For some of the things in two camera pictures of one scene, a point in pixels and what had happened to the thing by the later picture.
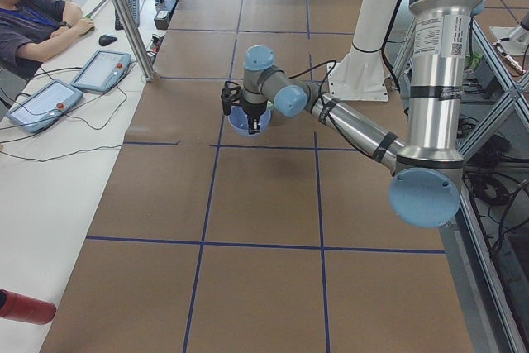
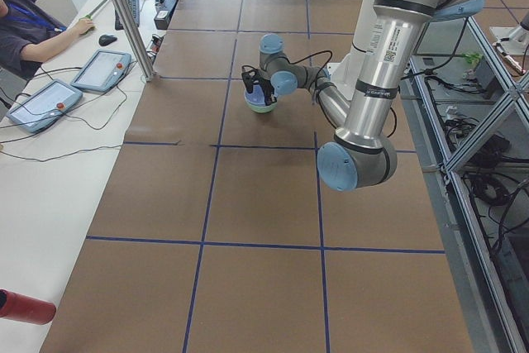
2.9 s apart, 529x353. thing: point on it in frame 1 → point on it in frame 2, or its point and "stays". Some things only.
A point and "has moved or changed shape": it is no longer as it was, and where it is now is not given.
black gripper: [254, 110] → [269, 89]
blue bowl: [239, 121] has moved or changed shape
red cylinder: [26, 308] stays
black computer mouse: [105, 40] stays
